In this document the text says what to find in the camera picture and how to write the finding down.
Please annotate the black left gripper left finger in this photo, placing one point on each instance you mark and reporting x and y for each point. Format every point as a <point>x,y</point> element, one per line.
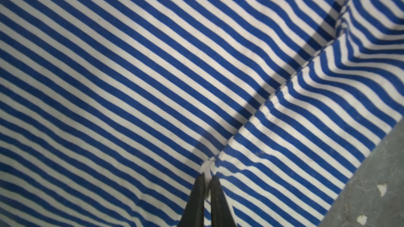
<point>193,215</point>

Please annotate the blue striped tank top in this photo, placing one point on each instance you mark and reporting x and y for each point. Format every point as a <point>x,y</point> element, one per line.
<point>110,109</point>

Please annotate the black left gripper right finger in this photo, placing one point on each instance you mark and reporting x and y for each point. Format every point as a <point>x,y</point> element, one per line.
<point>220,212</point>

